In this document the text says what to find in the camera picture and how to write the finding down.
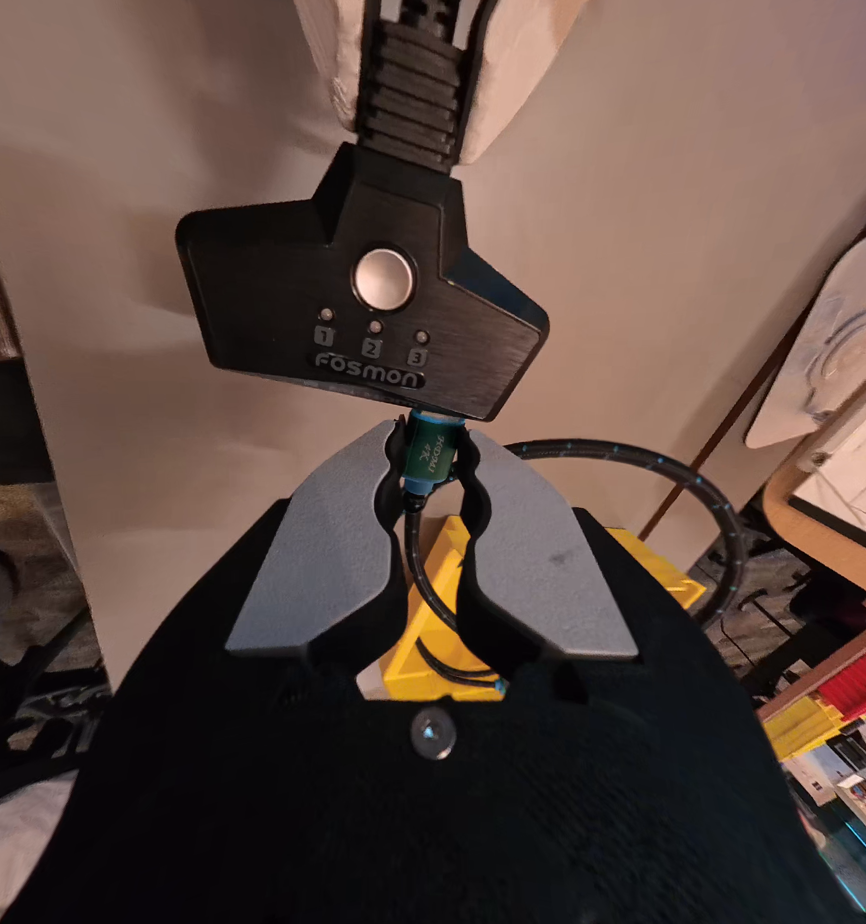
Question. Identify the black video switch box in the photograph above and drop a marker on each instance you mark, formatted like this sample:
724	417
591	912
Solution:
375	289

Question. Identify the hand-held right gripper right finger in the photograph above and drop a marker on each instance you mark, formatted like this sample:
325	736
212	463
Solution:
541	570

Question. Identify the clear plastic packaging tray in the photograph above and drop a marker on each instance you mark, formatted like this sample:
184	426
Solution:
830	339

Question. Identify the red plastic bin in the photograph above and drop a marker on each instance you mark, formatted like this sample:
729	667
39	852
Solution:
862	678

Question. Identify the round wooden stool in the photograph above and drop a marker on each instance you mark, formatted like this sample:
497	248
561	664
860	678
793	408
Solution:
801	534

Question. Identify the small yellow plastic bin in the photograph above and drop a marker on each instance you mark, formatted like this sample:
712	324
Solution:
808	725

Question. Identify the white cardboard box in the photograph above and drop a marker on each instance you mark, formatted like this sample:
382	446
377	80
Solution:
859	469

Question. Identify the black office chair base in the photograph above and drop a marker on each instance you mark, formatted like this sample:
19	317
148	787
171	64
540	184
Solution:
21	693

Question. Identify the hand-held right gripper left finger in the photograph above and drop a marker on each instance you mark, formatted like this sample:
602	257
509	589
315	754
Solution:
310	556

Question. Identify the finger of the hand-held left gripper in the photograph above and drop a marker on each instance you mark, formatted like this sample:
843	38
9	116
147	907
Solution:
519	65
332	65

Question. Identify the yellow plastic block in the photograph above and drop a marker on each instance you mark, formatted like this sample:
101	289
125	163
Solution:
433	613

